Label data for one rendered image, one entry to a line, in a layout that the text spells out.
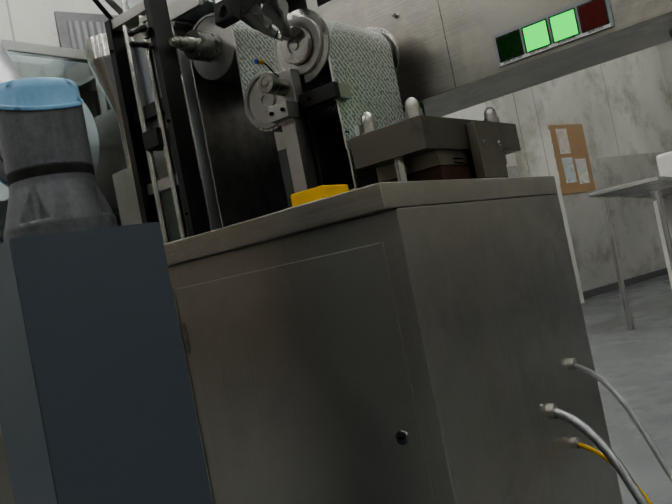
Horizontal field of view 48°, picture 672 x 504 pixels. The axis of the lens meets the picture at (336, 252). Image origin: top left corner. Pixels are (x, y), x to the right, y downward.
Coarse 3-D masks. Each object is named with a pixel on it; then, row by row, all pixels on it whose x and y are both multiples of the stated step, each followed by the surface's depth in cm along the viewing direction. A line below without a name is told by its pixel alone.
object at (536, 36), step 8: (536, 24) 156; (544, 24) 155; (528, 32) 157; (536, 32) 156; (544, 32) 155; (528, 40) 158; (536, 40) 156; (544, 40) 155; (528, 48) 158; (536, 48) 157
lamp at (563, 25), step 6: (564, 12) 152; (570, 12) 152; (552, 18) 154; (558, 18) 153; (564, 18) 153; (570, 18) 152; (552, 24) 154; (558, 24) 153; (564, 24) 153; (570, 24) 152; (576, 24) 151; (552, 30) 154; (558, 30) 154; (564, 30) 153; (570, 30) 152; (576, 30) 151; (558, 36) 154; (564, 36) 153
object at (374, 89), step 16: (336, 64) 151; (352, 64) 156; (368, 64) 160; (336, 80) 150; (352, 80) 155; (368, 80) 159; (384, 80) 164; (352, 96) 154; (368, 96) 158; (384, 96) 163; (352, 112) 153; (384, 112) 162; (400, 112) 167; (352, 128) 152
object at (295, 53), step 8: (296, 32) 151; (304, 32) 150; (296, 40) 152; (304, 40) 150; (312, 40) 151; (280, 48) 154; (288, 48) 153; (296, 48) 152; (304, 48) 150; (312, 48) 151; (288, 56) 153; (296, 56) 152; (304, 56) 151; (296, 64) 153
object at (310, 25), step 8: (296, 24) 153; (304, 24) 151; (312, 24) 150; (312, 32) 150; (320, 32) 150; (320, 40) 150; (320, 48) 150; (280, 56) 156; (312, 56) 151; (288, 64) 155; (304, 64) 152; (312, 64) 151; (328, 64) 154; (304, 72) 153; (320, 72) 155; (328, 72) 157
